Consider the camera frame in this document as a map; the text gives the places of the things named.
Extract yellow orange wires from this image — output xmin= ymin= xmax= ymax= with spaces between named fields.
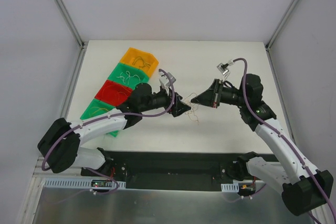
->
xmin=182 ymin=92 xmax=202 ymax=124

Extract dark wire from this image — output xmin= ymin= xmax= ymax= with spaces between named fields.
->
xmin=132 ymin=55 xmax=153 ymax=69

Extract long orange wire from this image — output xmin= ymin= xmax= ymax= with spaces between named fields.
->
xmin=103 ymin=83 xmax=132 ymax=104

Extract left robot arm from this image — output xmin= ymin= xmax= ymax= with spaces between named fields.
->
xmin=37 ymin=83 xmax=191 ymax=176

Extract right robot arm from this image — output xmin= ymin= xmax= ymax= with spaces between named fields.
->
xmin=191 ymin=73 xmax=333 ymax=216

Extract orange plastic bin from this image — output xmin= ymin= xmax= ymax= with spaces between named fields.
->
xmin=120 ymin=48 xmax=159 ymax=78

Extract upper green plastic bin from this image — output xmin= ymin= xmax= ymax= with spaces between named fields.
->
xmin=108 ymin=63 xmax=149 ymax=90

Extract green plastic bin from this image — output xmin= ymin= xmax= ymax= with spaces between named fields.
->
xmin=108 ymin=63 xmax=149 ymax=90
xmin=80 ymin=98 xmax=121 ymax=138

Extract red plastic bin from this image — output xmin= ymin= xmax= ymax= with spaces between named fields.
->
xmin=94 ymin=80 xmax=133 ymax=106

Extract lower green plastic bin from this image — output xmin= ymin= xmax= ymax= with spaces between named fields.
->
xmin=80 ymin=98 xmax=121 ymax=138

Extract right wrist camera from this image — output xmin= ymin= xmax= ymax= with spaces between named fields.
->
xmin=217 ymin=60 xmax=235 ymax=77

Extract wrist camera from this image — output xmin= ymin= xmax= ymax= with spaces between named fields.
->
xmin=159 ymin=72 xmax=176 ymax=89
xmin=217 ymin=60 xmax=235 ymax=77

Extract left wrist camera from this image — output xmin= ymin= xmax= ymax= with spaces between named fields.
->
xmin=159 ymin=72 xmax=176 ymax=89

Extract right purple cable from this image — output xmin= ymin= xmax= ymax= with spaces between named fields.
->
xmin=223 ymin=58 xmax=336 ymax=224

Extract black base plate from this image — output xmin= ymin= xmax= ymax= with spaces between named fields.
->
xmin=80 ymin=148 xmax=279 ymax=192

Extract right white cable duct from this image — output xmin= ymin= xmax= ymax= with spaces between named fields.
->
xmin=220 ymin=183 xmax=239 ymax=193

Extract white cable duct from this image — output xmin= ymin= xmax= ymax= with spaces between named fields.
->
xmin=220 ymin=183 xmax=239 ymax=193
xmin=44 ymin=178 xmax=126 ymax=190

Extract right aluminium frame post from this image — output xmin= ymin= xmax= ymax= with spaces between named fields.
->
xmin=264 ymin=0 xmax=320 ymax=50

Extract aluminium frame post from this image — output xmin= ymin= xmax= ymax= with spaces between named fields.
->
xmin=54 ymin=0 xmax=86 ymax=49
xmin=264 ymin=0 xmax=320 ymax=50

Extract left white cable duct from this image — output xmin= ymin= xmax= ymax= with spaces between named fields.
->
xmin=44 ymin=178 xmax=126 ymax=190

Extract left aluminium frame post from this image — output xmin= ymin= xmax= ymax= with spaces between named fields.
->
xmin=54 ymin=0 xmax=86 ymax=49

